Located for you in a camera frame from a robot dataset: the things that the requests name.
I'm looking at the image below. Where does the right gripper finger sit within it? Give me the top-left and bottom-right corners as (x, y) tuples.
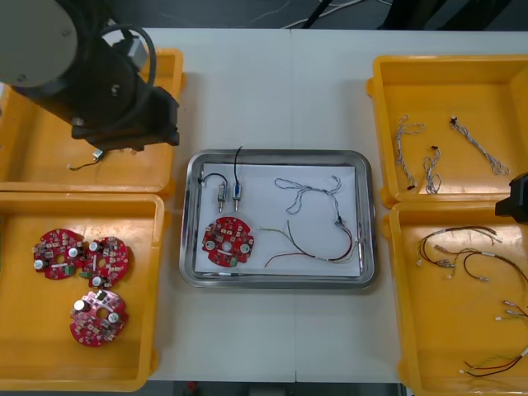
(510, 172), (528, 200)
(494, 196), (528, 226)

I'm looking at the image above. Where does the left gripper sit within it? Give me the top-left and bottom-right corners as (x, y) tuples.
(71, 85), (182, 153)

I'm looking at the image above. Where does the small metal solenoid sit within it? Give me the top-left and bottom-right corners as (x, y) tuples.
(67, 147), (105, 171)

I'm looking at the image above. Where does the blue-white twisted wire harness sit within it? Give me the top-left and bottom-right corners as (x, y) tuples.
(274, 174), (347, 216)
(394, 115), (427, 191)
(448, 116), (512, 176)
(422, 144), (442, 195)

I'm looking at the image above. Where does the metal solenoid with white label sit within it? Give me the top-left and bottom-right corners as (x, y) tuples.
(196, 172), (229, 215)

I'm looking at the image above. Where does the metal solenoid with blue label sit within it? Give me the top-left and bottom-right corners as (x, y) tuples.
(231, 144), (245, 212)

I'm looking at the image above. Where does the yellow-orange plastic bin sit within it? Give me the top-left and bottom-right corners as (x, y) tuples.
(0, 191), (167, 393)
(0, 48), (187, 196)
(381, 200), (528, 396)
(365, 54), (528, 203)

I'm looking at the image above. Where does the white paper sheet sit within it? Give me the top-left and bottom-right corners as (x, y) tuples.
(193, 163), (362, 276)

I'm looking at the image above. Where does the round red circuit board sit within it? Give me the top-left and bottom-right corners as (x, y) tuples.
(201, 214), (257, 269)
(68, 290), (130, 347)
(82, 235), (135, 289)
(32, 229), (86, 281)

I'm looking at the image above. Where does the steel tray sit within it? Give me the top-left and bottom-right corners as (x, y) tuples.
(179, 149), (377, 290)

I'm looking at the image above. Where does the black stand leg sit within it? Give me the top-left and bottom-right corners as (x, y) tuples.
(302, 0), (333, 30)

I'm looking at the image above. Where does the red black green-yellow wire harness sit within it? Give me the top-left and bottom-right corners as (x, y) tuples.
(415, 225), (503, 267)
(493, 299), (528, 323)
(257, 218), (367, 269)
(432, 244), (528, 285)
(459, 346), (528, 377)

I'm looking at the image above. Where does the white floor cable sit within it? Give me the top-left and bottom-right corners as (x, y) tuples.
(247, 0), (393, 30)

